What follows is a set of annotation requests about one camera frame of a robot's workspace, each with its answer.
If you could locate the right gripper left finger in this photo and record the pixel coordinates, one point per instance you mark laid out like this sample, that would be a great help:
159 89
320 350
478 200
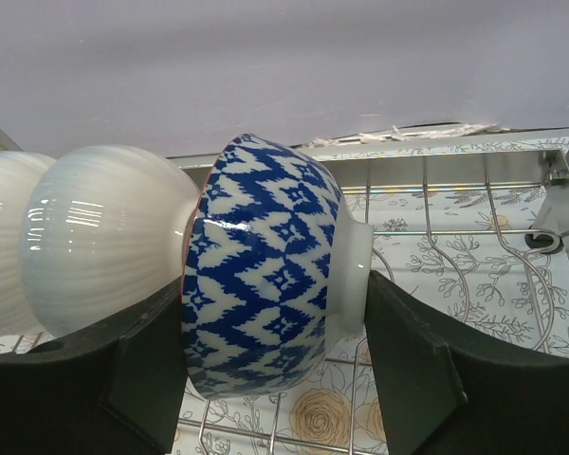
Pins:
114 387

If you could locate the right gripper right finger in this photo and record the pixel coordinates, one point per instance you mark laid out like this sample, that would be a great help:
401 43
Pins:
446 388

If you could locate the blue zigzag red-inside bowl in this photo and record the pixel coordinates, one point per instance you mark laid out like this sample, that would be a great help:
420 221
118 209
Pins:
275 272

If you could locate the steel two-tier dish rack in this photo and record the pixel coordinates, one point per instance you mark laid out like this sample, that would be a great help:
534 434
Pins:
463 252

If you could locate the white ribbed bowl right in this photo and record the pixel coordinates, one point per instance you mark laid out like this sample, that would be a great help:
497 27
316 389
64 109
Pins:
104 229

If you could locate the white ribbed bowl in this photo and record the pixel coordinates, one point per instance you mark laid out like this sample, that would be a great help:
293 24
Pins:
20 172
104 229

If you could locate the floral table mat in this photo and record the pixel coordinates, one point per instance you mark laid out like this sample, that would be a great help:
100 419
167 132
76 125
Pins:
274 300

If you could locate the white ribbed bowl left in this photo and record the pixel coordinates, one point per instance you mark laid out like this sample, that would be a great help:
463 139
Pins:
20 172

